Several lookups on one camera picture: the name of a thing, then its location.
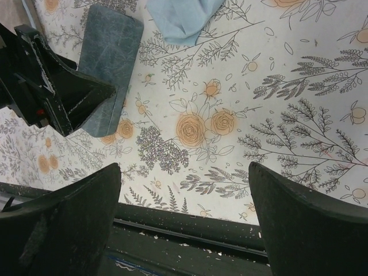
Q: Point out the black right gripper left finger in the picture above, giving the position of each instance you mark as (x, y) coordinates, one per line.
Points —
(63, 232)

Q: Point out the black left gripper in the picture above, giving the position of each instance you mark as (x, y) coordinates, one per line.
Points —
(44, 88)

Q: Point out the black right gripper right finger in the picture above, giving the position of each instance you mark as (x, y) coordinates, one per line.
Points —
(304, 231)

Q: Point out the grey-blue glasses case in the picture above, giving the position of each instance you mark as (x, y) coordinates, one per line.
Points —
(109, 49)

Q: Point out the floral patterned table mat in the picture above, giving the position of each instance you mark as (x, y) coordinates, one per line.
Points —
(282, 83)

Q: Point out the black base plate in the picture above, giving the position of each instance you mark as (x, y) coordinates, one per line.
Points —
(138, 251)

